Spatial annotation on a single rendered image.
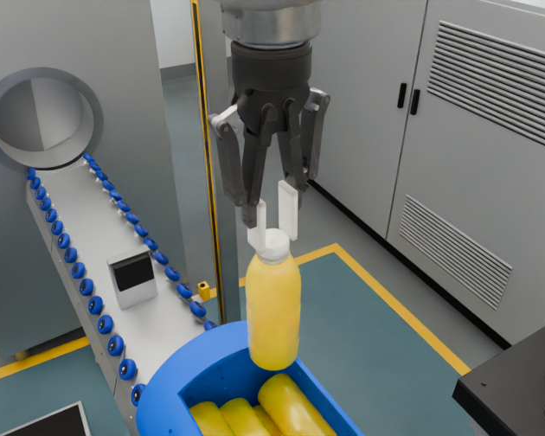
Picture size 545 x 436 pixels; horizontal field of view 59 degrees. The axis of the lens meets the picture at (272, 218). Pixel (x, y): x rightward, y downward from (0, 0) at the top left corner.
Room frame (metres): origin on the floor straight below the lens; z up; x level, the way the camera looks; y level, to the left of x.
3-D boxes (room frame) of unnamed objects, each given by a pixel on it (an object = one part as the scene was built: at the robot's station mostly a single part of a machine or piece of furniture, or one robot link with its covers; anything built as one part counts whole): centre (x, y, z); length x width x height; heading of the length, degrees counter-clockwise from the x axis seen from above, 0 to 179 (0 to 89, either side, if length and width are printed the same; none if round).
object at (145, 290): (0.88, 0.34, 1.00); 0.10 x 0.04 x 0.15; 123
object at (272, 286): (0.45, 0.00, 1.36); 0.07 x 0.07 x 0.19
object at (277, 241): (0.45, 0.00, 1.46); 0.04 x 0.04 x 0.02
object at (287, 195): (0.47, -0.02, 1.50); 0.03 x 0.01 x 0.07; 34
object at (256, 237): (0.44, 0.02, 1.50); 0.03 x 0.01 x 0.07; 34
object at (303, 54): (0.46, 0.00, 1.66); 0.08 x 0.07 x 0.09; 124
